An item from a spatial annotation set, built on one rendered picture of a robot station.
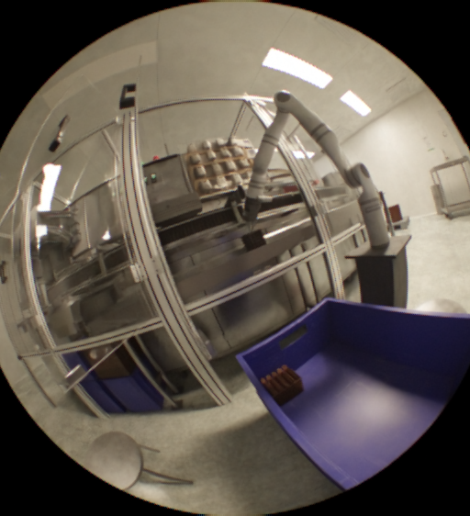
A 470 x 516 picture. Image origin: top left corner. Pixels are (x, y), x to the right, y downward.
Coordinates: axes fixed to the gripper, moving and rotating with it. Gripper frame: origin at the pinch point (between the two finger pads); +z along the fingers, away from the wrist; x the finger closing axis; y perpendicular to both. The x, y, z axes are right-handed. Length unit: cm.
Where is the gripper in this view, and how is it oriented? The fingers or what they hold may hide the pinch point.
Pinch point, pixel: (250, 233)
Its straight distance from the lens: 76.1
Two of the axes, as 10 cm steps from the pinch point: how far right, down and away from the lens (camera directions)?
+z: -1.6, 8.0, 5.8
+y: -7.1, -5.0, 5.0
